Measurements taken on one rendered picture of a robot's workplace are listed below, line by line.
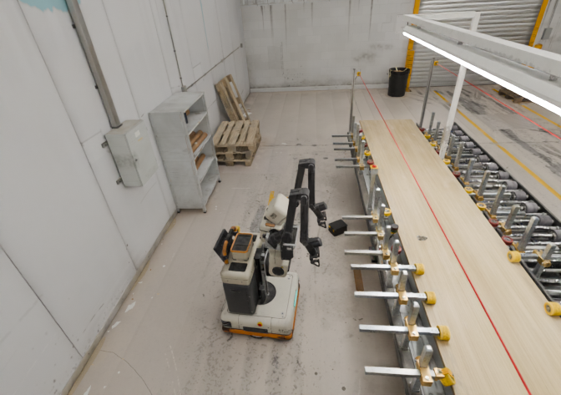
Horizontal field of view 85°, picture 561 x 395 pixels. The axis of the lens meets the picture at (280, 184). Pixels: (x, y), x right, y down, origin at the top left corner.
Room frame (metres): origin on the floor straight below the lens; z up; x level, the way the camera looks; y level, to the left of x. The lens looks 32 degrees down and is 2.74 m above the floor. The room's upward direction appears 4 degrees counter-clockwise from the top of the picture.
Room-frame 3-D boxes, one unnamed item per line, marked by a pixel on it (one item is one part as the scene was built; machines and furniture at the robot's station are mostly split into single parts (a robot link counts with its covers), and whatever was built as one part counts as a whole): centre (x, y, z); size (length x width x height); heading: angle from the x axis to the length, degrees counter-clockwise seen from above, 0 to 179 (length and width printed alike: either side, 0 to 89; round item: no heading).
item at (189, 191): (4.16, 1.30, 0.78); 0.90 x 0.45 x 1.55; 173
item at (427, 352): (0.87, -0.71, 0.89); 0.04 x 0.04 x 0.48; 83
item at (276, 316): (1.97, 0.25, 0.16); 0.67 x 0.64 x 0.25; 78
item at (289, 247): (1.91, -0.03, 0.99); 0.28 x 0.16 x 0.22; 168
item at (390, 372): (0.85, -0.57, 0.95); 0.36 x 0.03 x 0.03; 83
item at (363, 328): (1.09, -0.67, 0.95); 0.50 x 0.04 x 0.04; 83
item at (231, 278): (1.99, 0.34, 0.59); 0.55 x 0.34 x 0.83; 168
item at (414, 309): (1.12, -0.74, 0.91); 0.04 x 0.04 x 0.48; 83
